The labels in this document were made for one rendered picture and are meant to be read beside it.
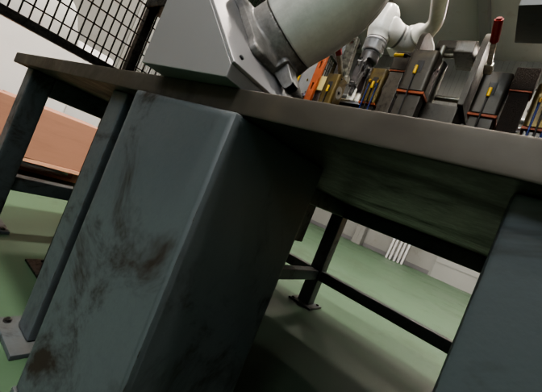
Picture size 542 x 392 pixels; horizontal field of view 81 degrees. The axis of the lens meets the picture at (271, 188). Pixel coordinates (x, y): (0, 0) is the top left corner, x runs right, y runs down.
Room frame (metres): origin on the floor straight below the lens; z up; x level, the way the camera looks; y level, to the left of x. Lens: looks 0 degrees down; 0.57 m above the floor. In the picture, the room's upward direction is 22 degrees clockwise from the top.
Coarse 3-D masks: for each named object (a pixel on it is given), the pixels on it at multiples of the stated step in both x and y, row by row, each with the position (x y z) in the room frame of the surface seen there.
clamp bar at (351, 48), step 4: (352, 40) 1.18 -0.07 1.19; (356, 40) 1.17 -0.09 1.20; (348, 44) 1.19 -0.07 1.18; (352, 44) 1.18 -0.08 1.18; (356, 44) 1.18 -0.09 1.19; (360, 44) 1.21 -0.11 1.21; (348, 48) 1.19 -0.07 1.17; (352, 48) 1.18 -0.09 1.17; (356, 48) 1.19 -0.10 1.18; (344, 52) 1.20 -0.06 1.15; (348, 52) 1.19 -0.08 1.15; (352, 52) 1.18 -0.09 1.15; (344, 56) 1.20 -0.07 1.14; (348, 56) 1.19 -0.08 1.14; (352, 56) 1.19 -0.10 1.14; (344, 60) 1.20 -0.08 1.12; (348, 60) 1.19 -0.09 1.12; (352, 60) 1.20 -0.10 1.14; (344, 64) 1.20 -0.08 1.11; (348, 64) 1.19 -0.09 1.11; (344, 68) 1.19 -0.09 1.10; (348, 68) 1.19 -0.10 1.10; (344, 72) 1.20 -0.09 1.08; (348, 72) 1.20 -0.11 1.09; (344, 76) 1.19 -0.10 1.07
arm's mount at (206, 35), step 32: (192, 0) 0.54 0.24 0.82; (224, 0) 0.57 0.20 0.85; (160, 32) 0.57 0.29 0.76; (192, 32) 0.52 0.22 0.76; (224, 32) 0.48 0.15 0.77; (160, 64) 0.55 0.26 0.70; (192, 64) 0.51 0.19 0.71; (224, 64) 0.47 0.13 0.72; (256, 64) 0.56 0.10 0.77; (288, 96) 0.65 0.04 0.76
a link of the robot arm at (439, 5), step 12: (432, 0) 1.10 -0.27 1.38; (444, 0) 1.08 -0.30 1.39; (432, 12) 1.14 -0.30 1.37; (444, 12) 1.13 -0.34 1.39; (420, 24) 1.28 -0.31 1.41; (432, 24) 1.19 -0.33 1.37; (408, 36) 1.29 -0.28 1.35; (432, 36) 1.25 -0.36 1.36; (396, 48) 1.34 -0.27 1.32; (408, 48) 1.31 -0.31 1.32
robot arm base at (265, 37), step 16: (240, 0) 0.63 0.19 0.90; (240, 16) 0.62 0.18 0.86; (256, 16) 0.60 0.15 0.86; (272, 16) 0.58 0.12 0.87; (256, 32) 0.58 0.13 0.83; (272, 32) 0.59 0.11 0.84; (256, 48) 0.56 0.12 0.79; (272, 48) 0.60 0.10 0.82; (288, 48) 0.60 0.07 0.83; (272, 64) 0.60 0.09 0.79; (288, 64) 0.61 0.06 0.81; (288, 80) 0.60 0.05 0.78
